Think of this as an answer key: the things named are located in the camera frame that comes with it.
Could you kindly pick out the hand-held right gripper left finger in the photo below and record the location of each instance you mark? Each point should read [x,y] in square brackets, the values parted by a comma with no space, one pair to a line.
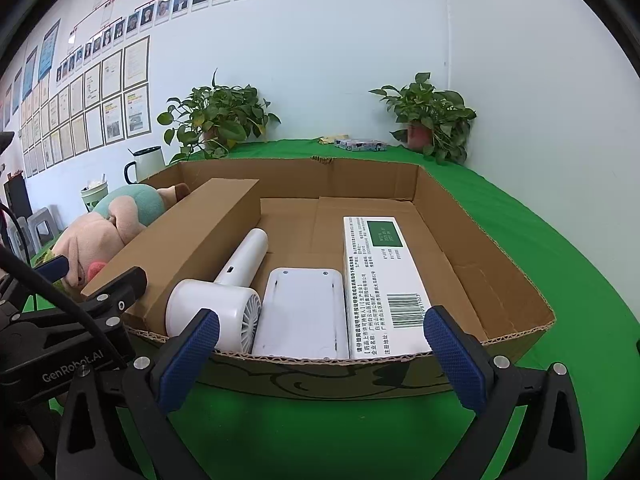
[185,355]

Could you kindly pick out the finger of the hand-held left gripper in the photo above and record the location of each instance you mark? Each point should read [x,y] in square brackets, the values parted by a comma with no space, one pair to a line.
[115,295]
[52,266]

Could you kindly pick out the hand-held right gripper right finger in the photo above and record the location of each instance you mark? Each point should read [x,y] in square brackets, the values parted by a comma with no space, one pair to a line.
[457,355]

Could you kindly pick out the white hair dryer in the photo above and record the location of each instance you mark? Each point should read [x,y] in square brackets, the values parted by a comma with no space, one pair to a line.
[205,305]

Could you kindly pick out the pink and green plush toy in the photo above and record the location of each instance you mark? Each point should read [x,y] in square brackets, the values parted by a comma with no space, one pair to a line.
[100,240]

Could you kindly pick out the long brown cardboard box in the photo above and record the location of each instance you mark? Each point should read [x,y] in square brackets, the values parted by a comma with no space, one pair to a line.
[190,240]

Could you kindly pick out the white medicine box green label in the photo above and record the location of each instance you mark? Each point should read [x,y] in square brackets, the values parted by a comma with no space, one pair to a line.
[380,280]

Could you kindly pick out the white electronic device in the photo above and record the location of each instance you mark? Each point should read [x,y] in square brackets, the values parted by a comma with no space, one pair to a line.
[300,310]

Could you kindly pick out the large cardboard box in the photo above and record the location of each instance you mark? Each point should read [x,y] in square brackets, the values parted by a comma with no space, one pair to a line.
[450,200]

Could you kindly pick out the grey plastic stool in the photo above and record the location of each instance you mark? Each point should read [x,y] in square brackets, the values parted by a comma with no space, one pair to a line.
[40,222]

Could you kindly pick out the green patterned paper cup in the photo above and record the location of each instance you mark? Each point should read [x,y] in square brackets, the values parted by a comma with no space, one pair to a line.
[95,197]

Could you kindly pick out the green tablecloth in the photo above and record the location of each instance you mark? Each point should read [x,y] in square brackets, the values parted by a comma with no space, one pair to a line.
[550,285]

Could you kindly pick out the white mug black rim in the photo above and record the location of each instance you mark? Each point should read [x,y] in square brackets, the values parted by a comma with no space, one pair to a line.
[150,165]

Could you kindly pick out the potted green plant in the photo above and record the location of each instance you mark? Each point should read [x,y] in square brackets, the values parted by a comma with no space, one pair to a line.
[220,110]
[430,115]

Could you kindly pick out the small blue patterned packets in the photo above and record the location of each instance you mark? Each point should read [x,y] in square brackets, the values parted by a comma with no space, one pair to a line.
[360,145]

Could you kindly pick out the small yellow item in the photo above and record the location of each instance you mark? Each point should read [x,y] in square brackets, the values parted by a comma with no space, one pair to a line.
[330,140]

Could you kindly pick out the framed wall certificates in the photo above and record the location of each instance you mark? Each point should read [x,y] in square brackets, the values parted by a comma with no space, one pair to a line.
[112,110]

